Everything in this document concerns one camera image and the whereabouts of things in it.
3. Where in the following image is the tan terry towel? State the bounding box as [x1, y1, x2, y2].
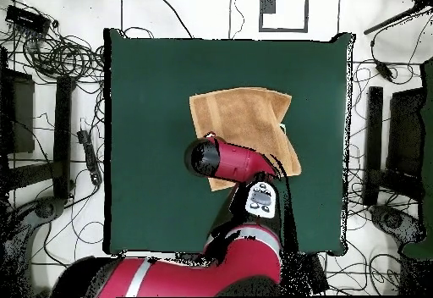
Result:
[188, 86, 303, 192]

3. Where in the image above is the black flat box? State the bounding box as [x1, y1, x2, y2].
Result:
[297, 252, 330, 295]

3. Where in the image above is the dark green table cloth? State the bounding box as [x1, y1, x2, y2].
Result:
[102, 27, 356, 257]

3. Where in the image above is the black power strip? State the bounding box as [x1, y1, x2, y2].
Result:
[76, 128, 103, 187]

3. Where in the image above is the dark curved stand foot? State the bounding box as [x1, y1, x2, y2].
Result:
[0, 196, 68, 298]
[369, 203, 428, 246]

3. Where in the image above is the black power adapter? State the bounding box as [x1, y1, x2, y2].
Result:
[374, 59, 396, 83]

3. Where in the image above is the black cabinet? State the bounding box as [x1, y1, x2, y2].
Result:
[0, 68, 36, 155]
[386, 86, 426, 179]

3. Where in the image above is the green cloth sheet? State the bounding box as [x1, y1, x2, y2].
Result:
[401, 56, 433, 261]

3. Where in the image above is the dark floor tape frame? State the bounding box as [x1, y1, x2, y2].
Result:
[258, 0, 310, 34]

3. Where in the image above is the black upright frame beam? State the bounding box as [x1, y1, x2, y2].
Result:
[52, 74, 74, 201]
[364, 86, 385, 207]

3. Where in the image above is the tangled black cable bundle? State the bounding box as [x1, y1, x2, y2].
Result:
[19, 28, 107, 84]

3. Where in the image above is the black network switch box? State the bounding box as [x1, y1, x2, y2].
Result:
[4, 3, 52, 36]

